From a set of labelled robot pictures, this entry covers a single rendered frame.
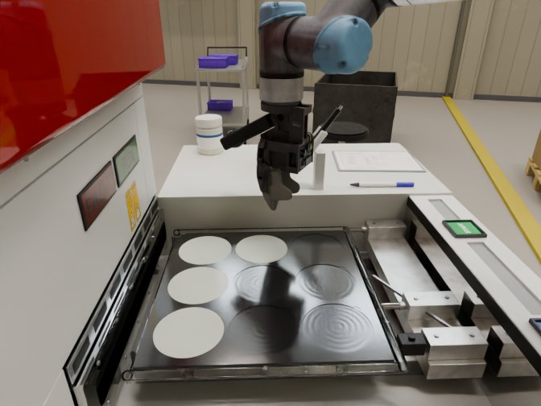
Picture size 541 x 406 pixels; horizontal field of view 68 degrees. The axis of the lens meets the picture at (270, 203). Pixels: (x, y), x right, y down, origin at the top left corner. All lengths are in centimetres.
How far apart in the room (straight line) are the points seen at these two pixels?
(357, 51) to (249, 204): 40
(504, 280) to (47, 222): 61
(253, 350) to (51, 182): 33
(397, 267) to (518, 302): 23
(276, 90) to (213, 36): 708
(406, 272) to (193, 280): 39
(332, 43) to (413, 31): 660
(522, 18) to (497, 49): 48
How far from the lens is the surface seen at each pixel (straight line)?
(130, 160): 70
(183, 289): 69
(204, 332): 61
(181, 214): 87
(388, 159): 108
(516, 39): 740
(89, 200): 54
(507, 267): 72
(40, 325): 45
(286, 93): 67
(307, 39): 61
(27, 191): 43
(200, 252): 78
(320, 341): 59
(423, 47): 719
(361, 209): 88
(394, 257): 83
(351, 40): 58
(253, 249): 78
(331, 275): 72
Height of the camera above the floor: 132
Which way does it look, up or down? 26 degrees down
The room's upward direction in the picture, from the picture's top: straight up
